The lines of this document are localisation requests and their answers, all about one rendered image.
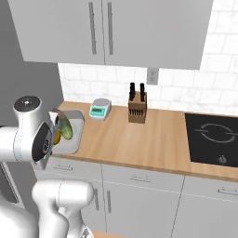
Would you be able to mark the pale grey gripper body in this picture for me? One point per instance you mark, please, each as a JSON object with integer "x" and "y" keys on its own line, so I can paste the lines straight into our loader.
{"x": 54, "y": 136}

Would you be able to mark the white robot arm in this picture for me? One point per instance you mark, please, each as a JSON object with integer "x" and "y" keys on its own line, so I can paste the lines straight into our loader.
{"x": 21, "y": 142}

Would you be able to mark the yellow lemon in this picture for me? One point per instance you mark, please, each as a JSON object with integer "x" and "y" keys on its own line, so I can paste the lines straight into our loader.
{"x": 57, "y": 138}

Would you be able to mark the pale grey vegetable container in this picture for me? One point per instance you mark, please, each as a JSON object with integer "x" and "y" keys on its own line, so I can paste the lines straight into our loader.
{"x": 76, "y": 133}

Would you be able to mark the grey drawer front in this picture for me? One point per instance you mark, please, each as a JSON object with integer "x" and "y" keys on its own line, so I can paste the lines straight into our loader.
{"x": 83, "y": 170}
{"x": 204, "y": 189}
{"x": 161, "y": 181}

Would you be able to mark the teal kitchen scale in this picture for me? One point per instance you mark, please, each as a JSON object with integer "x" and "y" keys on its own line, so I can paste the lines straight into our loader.
{"x": 100, "y": 109}

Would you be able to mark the grey fridge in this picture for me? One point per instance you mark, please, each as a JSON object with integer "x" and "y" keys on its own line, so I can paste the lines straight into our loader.
{"x": 28, "y": 80}

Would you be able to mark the wooden knife block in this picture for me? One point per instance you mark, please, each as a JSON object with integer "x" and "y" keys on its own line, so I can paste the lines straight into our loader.
{"x": 137, "y": 108}

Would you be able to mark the grey base cupboard door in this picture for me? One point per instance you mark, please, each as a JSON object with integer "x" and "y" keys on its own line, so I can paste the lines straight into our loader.
{"x": 142, "y": 214}
{"x": 207, "y": 220}
{"x": 99, "y": 220}

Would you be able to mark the black hob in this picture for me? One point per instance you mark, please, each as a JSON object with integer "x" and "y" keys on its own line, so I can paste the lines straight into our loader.
{"x": 214, "y": 139}

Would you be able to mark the grey wall cupboard door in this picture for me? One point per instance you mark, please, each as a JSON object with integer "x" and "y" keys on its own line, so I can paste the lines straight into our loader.
{"x": 155, "y": 31}
{"x": 59, "y": 29}

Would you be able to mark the grey wall socket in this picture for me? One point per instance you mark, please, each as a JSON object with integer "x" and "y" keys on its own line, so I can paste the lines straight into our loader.
{"x": 152, "y": 76}

